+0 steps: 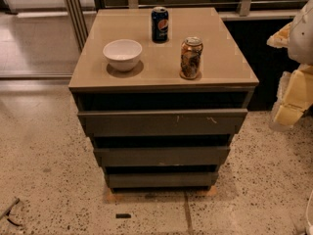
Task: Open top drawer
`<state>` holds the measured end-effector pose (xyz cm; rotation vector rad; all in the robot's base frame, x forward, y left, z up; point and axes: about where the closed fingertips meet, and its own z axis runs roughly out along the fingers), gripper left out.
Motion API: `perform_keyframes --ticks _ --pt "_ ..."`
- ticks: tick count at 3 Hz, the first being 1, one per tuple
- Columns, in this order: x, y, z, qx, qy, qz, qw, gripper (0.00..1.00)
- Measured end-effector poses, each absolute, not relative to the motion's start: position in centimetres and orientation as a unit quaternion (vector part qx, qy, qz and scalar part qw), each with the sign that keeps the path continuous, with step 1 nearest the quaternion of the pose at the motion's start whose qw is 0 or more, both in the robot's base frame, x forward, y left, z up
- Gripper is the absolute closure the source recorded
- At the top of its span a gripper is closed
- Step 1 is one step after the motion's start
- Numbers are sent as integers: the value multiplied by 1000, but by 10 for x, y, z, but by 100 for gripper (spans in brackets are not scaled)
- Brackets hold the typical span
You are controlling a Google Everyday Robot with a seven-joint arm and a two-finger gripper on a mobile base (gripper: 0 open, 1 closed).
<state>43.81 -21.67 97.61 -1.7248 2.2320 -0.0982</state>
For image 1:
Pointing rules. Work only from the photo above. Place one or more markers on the grey drawer cabinet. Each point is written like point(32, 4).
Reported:
point(225, 81)

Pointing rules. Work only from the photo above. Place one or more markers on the metal window frame post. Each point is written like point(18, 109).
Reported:
point(78, 23)

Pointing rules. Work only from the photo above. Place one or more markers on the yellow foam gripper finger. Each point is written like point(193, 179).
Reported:
point(294, 95)
point(281, 38)

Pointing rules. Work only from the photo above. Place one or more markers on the blue pepsi can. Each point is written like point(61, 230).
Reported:
point(160, 18)

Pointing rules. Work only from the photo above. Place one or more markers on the dark tool on floor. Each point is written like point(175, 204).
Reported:
point(5, 214)

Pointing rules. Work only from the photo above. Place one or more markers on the orange patterned can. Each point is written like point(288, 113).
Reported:
point(191, 50)

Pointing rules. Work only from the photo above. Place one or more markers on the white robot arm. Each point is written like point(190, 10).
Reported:
point(300, 47)

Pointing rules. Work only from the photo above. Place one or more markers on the white ceramic bowl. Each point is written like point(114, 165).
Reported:
point(123, 54)

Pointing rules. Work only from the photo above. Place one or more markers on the grey drawer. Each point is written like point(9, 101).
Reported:
point(162, 156)
point(154, 180)
point(163, 123)

